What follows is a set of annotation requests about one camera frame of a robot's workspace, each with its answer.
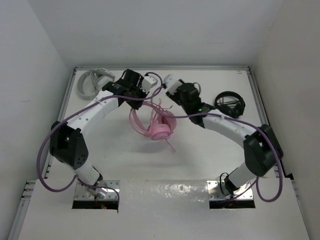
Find pink headphones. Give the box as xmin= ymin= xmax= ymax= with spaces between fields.
xmin=129 ymin=99 xmax=177 ymax=152

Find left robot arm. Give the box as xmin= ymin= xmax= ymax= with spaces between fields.
xmin=49 ymin=69 xmax=158 ymax=186

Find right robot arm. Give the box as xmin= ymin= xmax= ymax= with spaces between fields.
xmin=163 ymin=79 xmax=284 ymax=195

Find white grey headphones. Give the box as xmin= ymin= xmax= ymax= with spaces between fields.
xmin=76 ymin=68 xmax=116 ymax=101

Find black headphones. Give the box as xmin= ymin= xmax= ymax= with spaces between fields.
xmin=214 ymin=91 xmax=246 ymax=119

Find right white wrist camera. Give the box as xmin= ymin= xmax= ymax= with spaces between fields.
xmin=163 ymin=74 xmax=184 ymax=97

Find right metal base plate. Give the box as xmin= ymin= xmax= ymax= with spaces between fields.
xmin=206 ymin=179 xmax=255 ymax=201

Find metal base plate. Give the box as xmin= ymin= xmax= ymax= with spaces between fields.
xmin=206 ymin=179 xmax=255 ymax=201
xmin=74 ymin=180 xmax=120 ymax=201

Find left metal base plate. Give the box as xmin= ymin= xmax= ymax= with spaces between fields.
xmin=74 ymin=180 xmax=120 ymax=201

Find aluminium table frame rail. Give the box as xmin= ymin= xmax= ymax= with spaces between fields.
xmin=7 ymin=65 xmax=311 ymax=240

